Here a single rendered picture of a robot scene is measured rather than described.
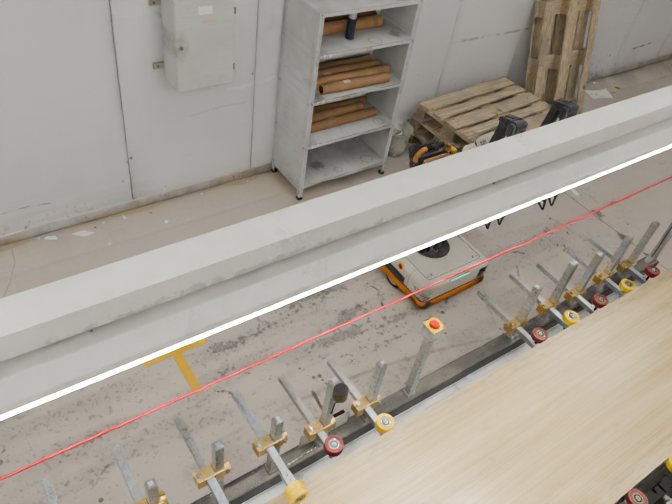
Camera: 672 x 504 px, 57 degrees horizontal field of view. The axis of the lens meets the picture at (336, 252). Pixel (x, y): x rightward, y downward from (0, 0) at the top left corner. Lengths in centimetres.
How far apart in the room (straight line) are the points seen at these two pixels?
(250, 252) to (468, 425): 193
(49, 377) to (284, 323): 318
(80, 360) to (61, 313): 10
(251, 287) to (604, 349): 254
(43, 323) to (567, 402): 251
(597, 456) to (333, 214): 211
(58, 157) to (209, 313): 351
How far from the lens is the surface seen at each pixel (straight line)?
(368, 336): 414
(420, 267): 427
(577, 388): 315
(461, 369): 323
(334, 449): 260
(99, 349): 102
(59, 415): 383
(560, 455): 290
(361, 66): 502
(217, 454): 234
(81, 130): 443
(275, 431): 245
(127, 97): 441
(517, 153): 142
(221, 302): 106
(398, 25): 503
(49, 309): 97
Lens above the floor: 317
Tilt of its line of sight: 43 degrees down
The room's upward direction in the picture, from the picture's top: 11 degrees clockwise
